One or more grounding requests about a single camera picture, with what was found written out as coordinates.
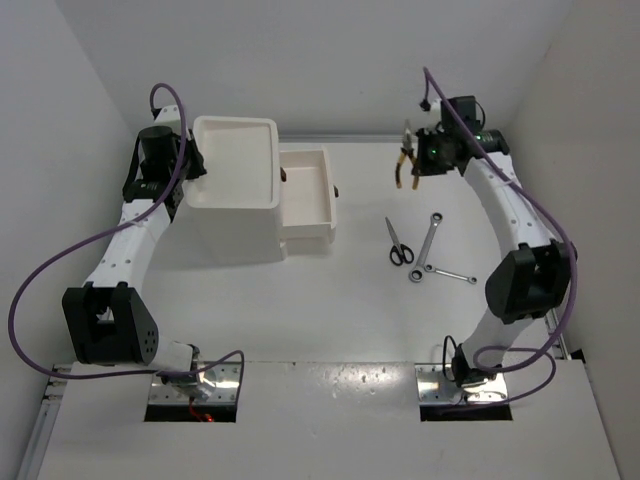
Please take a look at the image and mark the yellow handled pliers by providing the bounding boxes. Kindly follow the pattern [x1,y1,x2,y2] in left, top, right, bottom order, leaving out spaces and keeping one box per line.
[394,119,417,189]

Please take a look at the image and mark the white drawer cabinet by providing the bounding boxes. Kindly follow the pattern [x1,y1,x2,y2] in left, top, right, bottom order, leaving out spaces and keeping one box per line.
[183,115,287,266]

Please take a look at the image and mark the white drawer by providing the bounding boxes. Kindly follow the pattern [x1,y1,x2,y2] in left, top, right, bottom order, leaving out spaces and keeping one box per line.
[282,224,335,255]
[279,147,337,243]

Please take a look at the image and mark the white bottom drawer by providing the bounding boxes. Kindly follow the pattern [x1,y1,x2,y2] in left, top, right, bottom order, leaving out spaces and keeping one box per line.
[282,224,335,255]

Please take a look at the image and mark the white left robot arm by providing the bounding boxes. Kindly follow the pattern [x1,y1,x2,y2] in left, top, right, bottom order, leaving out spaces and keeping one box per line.
[62,105,213,402]

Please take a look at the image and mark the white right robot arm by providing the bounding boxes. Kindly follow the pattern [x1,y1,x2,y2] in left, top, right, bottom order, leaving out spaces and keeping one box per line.
[405,96,577,389]

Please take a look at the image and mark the long silver ratchet wrench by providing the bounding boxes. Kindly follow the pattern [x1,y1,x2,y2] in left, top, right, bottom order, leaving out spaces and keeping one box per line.
[408,212,443,283]

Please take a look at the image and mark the short silver ratchet wrench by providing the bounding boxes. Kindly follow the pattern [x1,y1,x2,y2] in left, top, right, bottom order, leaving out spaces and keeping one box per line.
[425,264,478,285]

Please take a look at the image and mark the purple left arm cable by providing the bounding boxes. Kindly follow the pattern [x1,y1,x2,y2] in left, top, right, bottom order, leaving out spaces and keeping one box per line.
[7,82,246,396]

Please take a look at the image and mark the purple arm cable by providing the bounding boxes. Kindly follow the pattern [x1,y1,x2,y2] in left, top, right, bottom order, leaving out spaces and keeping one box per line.
[417,66,579,412]
[7,82,246,396]

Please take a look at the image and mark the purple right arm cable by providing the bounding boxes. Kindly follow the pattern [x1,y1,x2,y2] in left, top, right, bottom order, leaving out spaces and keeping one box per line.
[417,66,579,412]

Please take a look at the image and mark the black handled scissors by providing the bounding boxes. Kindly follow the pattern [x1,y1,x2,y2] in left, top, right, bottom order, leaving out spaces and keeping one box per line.
[385,217,414,267]

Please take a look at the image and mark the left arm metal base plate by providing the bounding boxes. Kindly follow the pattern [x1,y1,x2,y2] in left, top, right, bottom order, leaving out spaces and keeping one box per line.
[148,362,242,407]

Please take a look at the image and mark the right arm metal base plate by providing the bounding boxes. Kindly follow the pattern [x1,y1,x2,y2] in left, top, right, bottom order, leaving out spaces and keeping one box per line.
[415,364,508,408]

